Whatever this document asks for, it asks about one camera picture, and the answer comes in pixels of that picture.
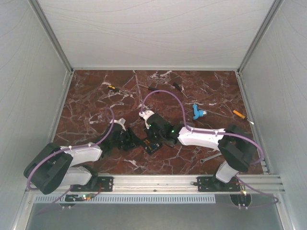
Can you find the black fuse box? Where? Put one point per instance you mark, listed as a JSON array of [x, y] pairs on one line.
[[151, 146]]

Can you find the silver wrench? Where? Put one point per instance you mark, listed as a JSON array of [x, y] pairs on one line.
[[209, 158]]

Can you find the slotted grey cable duct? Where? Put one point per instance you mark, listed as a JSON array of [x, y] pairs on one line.
[[140, 199]]

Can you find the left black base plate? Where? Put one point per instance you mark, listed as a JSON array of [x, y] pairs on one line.
[[101, 183]]

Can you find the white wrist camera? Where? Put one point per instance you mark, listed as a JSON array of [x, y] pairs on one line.
[[120, 121], [146, 114]]

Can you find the aluminium mounting rail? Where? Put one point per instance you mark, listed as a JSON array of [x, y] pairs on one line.
[[179, 184]]

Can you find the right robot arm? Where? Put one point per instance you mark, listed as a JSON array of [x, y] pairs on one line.
[[235, 147]]

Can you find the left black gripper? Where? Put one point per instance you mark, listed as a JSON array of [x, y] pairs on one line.
[[133, 140]]

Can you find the blue plastic tool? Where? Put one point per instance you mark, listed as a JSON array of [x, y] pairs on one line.
[[198, 112]]

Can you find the black screwdriver right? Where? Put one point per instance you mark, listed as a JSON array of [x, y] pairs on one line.
[[177, 86]]

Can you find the orange handle screwdriver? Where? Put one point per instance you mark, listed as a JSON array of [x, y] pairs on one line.
[[239, 114]]

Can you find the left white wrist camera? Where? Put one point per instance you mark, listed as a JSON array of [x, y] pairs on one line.
[[120, 121]]

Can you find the yellow black screwdriver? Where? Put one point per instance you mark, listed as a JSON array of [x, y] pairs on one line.
[[113, 88]]

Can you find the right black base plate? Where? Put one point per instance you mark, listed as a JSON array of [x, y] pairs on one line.
[[211, 184]]

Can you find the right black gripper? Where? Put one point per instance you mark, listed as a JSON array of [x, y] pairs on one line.
[[148, 130]]

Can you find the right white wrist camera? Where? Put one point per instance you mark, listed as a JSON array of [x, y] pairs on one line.
[[146, 114]]

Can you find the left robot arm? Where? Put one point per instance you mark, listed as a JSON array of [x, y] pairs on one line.
[[56, 166]]

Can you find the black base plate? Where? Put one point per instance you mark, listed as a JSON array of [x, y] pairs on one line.
[[101, 183], [211, 184]]

